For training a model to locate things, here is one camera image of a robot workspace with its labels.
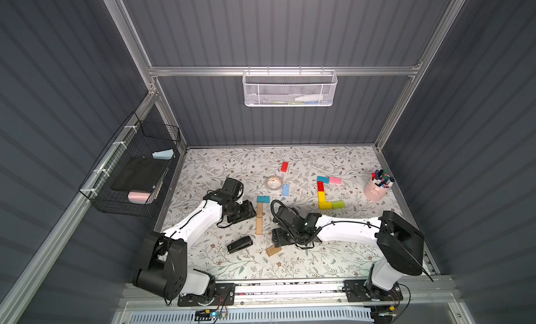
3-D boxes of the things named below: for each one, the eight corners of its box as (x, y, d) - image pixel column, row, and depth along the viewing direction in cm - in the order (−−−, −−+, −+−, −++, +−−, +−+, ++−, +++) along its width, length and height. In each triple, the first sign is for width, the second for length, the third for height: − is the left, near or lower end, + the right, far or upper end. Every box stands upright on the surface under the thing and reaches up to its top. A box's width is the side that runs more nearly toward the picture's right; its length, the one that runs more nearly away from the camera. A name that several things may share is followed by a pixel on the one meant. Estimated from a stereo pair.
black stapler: (229, 254, 85) (227, 251, 82) (227, 246, 87) (226, 242, 84) (253, 245, 87) (252, 242, 84) (251, 237, 89) (250, 234, 86)
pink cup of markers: (365, 203, 100) (377, 186, 89) (360, 186, 106) (370, 169, 95) (383, 203, 100) (397, 186, 88) (377, 186, 106) (389, 169, 95)
